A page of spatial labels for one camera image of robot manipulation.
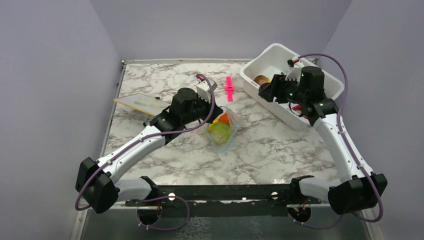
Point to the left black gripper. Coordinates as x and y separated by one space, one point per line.
217 111

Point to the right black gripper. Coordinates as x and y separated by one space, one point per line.
279 82

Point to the dark avocado toy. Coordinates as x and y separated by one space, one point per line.
263 86

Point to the orange pumpkin toy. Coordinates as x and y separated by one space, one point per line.
224 118

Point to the green cabbage toy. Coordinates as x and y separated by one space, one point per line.
220 133

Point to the clear zip top bag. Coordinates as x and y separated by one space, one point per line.
236 122

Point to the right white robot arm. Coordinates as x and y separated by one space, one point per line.
360 187

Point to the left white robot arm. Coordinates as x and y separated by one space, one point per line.
99 181

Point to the pink plastic clip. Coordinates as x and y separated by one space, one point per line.
229 88

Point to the white plastic bin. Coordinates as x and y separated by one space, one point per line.
273 60

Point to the red chili pepper toy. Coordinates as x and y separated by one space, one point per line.
296 109

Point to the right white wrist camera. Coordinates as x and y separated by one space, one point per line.
295 69

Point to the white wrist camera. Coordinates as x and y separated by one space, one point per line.
295 69
204 90

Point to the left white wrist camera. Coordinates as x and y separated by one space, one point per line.
204 90

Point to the black metal base rail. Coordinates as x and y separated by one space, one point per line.
239 200

